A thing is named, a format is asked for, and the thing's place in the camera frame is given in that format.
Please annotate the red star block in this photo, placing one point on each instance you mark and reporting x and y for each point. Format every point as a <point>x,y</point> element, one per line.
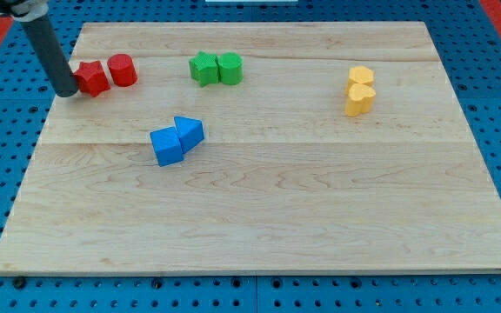
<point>91,78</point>

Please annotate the green star block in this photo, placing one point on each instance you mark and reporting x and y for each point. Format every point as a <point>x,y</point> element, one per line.
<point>204,68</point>

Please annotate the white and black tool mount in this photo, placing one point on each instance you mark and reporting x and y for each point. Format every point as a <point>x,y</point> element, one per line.
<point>24,10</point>

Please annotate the red cylinder block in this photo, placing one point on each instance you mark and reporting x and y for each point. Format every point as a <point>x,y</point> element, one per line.
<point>122,70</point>

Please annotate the light wooden board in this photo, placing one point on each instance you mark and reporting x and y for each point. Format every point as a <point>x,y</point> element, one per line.
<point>283,184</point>

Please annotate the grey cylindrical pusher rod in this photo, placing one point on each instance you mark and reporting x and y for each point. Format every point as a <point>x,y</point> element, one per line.
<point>45,44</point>

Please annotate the yellow hexagon block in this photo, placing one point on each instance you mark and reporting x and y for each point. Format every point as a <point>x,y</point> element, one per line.
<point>361,75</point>

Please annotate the green cylinder block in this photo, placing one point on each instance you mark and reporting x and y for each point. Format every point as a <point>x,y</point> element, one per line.
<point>230,66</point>

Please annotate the blue triangle block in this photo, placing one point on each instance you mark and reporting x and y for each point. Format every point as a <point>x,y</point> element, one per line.
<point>190,132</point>

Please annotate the blue cube block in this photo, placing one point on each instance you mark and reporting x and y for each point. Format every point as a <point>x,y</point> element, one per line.
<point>167,146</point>

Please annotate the yellow heart block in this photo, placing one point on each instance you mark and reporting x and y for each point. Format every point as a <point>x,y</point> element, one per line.
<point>360,98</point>

